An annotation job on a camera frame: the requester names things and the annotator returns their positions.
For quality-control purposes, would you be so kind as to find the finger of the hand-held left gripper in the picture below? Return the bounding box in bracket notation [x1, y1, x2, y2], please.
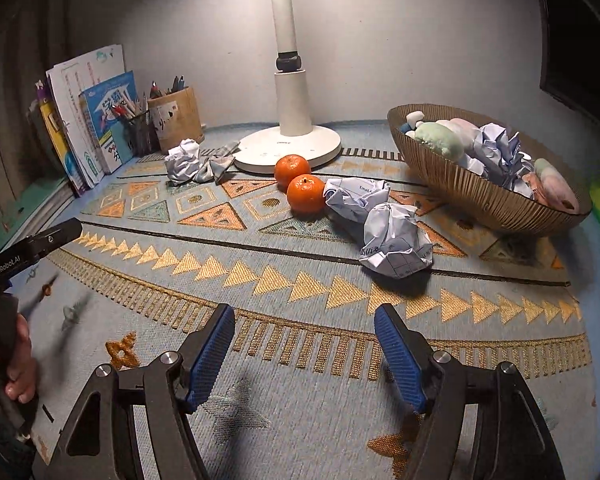
[27, 217, 83, 256]

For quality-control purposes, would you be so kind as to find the green plush toy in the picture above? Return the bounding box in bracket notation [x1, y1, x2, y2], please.
[414, 121, 465, 162]

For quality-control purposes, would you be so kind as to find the yellow purple book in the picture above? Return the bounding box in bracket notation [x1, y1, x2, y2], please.
[27, 77, 88, 198]

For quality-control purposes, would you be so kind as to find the black monitor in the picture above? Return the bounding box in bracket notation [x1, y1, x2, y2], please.
[532, 0, 600, 131]

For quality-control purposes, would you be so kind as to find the blue white plush toy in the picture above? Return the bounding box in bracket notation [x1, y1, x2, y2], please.
[399, 109, 426, 137]

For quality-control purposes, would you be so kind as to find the black mesh pen holder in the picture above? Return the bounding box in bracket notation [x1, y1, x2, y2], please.
[122, 110, 161, 157]

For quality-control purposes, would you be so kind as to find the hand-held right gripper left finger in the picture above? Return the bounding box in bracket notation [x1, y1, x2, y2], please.
[32, 304, 236, 480]

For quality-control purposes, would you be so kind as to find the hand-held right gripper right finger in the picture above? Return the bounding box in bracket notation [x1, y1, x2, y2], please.
[374, 304, 566, 480]

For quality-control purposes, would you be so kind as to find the brown ribbed bowl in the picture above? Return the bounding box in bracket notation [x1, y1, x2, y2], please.
[386, 104, 593, 237]

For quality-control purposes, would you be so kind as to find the white desk lamp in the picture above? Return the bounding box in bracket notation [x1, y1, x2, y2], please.
[234, 0, 342, 175]

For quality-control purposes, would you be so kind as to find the beige curtain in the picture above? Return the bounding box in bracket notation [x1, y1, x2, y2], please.
[0, 0, 76, 241]

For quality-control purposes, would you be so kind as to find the pale pink plush toy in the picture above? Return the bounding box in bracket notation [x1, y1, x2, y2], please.
[436, 117, 481, 136]

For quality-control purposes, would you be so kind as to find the person's left hand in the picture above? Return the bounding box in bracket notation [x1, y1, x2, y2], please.
[0, 312, 38, 404]

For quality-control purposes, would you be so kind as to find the wooden pen holder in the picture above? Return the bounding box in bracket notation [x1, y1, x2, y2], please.
[147, 86, 206, 153]

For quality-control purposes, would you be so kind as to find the stack of books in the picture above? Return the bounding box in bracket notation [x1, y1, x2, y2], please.
[46, 44, 127, 192]

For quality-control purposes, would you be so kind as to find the striped grey cloth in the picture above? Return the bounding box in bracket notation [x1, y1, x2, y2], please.
[192, 142, 241, 184]

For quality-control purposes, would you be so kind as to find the blue workbook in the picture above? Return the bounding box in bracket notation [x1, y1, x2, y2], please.
[79, 71, 140, 176]

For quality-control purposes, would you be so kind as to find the patterned woven mat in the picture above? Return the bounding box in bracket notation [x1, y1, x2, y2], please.
[10, 132, 596, 480]

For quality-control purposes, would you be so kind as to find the bunch of coloured pencils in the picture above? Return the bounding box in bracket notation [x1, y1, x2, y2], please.
[109, 91, 148, 121]

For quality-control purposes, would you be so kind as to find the bunch of pens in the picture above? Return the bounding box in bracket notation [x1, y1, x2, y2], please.
[150, 75, 186, 98]

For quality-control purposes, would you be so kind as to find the orange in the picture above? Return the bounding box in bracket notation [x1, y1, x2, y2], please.
[286, 174, 327, 216]
[274, 154, 312, 192]

